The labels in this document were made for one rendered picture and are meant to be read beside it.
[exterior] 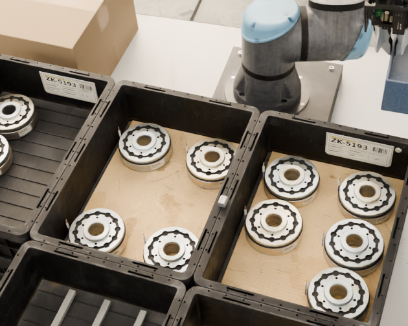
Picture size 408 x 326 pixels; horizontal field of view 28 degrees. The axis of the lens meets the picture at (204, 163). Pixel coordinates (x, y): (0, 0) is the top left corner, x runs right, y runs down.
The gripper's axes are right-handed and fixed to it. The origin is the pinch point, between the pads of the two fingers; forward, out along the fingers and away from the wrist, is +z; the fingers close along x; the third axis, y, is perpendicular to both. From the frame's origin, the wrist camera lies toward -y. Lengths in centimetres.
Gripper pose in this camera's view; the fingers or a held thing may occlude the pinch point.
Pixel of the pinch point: (394, 45)
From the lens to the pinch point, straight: 139.8
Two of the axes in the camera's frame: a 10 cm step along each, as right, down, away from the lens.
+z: 1.6, 6.5, 7.5
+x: 9.4, 1.4, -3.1
